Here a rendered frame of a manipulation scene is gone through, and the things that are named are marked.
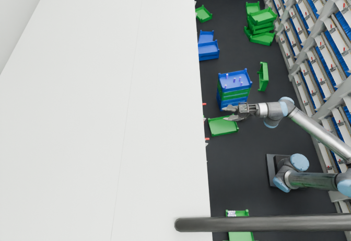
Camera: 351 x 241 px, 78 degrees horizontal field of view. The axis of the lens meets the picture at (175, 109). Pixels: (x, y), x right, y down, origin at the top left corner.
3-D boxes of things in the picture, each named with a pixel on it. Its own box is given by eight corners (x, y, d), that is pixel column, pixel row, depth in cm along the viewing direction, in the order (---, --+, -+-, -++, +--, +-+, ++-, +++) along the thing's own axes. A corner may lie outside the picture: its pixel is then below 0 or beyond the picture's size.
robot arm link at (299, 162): (304, 165, 196) (314, 160, 181) (294, 180, 191) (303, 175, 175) (289, 154, 202) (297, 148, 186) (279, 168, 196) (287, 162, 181)
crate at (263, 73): (263, 72, 281) (256, 72, 283) (267, 61, 264) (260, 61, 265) (264, 91, 267) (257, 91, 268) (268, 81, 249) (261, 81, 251)
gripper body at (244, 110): (237, 102, 132) (257, 101, 130) (235, 109, 139) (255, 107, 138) (238, 113, 128) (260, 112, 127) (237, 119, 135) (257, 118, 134)
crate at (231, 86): (245, 72, 235) (246, 68, 228) (250, 87, 224) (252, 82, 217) (218, 77, 236) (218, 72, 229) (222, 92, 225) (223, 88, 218)
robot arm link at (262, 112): (261, 107, 138) (265, 121, 134) (254, 107, 139) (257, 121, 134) (265, 100, 131) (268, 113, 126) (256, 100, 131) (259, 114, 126)
